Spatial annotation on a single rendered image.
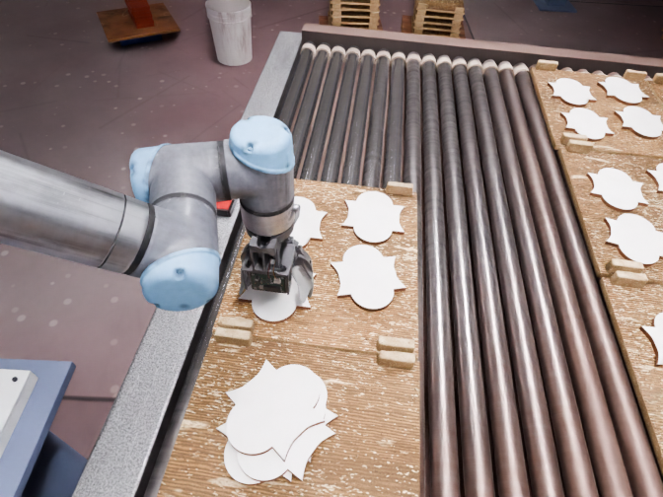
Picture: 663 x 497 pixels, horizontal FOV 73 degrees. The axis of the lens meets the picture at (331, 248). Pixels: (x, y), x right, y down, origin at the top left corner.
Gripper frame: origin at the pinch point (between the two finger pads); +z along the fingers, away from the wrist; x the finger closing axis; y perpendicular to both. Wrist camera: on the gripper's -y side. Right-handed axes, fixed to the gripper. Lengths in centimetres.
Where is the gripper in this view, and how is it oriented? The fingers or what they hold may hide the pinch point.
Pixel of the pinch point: (278, 286)
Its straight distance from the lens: 82.1
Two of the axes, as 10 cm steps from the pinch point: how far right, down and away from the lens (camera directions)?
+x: 9.9, 1.2, -0.4
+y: -1.2, 7.6, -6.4
